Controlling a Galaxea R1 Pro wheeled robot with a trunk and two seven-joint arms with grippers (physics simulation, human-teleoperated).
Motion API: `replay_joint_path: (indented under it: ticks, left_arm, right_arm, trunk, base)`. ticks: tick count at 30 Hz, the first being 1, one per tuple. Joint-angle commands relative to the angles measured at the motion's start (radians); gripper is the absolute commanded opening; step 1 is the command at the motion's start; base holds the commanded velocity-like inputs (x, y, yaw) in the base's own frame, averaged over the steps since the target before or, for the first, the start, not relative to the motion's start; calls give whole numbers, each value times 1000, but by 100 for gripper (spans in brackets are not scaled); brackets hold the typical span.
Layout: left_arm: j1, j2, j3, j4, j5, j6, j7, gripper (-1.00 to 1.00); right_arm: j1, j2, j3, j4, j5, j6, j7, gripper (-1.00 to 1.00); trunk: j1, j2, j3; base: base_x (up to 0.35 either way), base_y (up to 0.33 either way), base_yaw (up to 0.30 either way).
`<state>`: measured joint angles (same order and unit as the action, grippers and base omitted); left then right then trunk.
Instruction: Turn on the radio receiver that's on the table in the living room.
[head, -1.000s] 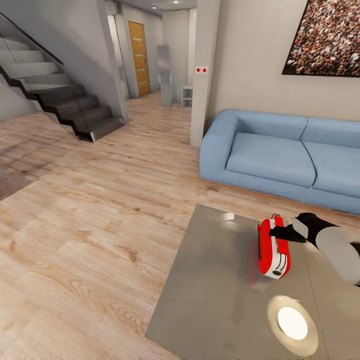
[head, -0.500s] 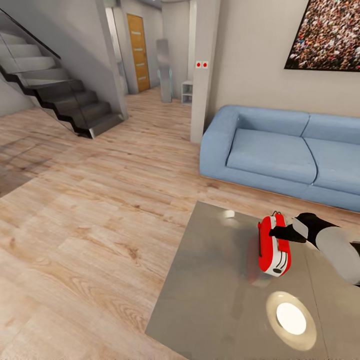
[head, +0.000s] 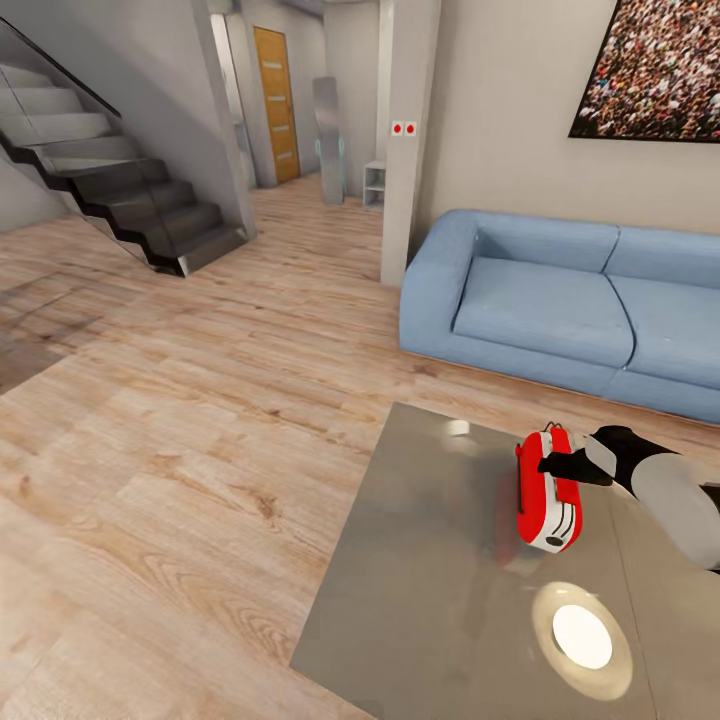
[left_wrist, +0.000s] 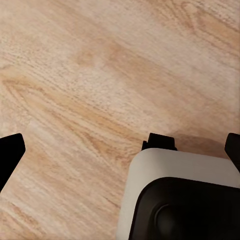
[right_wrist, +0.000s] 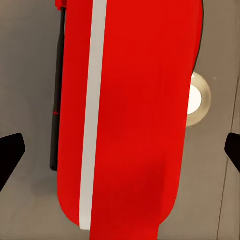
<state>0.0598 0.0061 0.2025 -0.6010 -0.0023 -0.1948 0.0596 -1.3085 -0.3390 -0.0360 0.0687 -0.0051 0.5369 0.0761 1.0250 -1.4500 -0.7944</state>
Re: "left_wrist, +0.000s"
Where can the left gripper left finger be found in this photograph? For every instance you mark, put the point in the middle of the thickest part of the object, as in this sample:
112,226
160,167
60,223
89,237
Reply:
12,148

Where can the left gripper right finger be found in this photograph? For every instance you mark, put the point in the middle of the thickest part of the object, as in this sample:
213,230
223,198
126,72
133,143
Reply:
232,148

